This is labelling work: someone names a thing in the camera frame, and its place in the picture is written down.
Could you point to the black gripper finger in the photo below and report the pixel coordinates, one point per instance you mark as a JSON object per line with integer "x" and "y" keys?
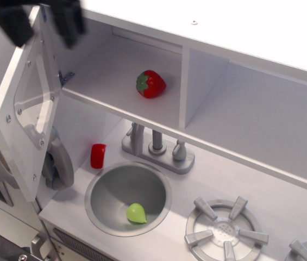
{"x": 68, "y": 18}
{"x": 15, "y": 22}

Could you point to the white microwave door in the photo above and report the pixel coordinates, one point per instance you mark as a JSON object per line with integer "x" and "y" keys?
{"x": 29, "y": 94}

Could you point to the red toy strawberry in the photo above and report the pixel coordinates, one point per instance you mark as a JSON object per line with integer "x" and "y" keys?
{"x": 150, "y": 84}

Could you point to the red toy cylinder piece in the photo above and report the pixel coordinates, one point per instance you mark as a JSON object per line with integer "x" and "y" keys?
{"x": 97, "y": 156}

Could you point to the grey toy telephone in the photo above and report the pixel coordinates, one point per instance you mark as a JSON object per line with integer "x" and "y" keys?
{"x": 57, "y": 167}

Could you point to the grey toy faucet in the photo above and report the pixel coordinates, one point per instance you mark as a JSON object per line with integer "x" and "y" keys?
{"x": 153, "y": 148}

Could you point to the grey round sink bowl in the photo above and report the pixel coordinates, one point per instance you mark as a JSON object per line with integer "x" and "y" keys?
{"x": 117, "y": 187}

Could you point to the white toy kitchen shelf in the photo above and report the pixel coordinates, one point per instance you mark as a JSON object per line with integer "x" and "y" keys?
{"x": 236, "y": 74}

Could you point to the green toy pear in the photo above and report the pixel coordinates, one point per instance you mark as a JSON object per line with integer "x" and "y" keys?
{"x": 136, "y": 213}

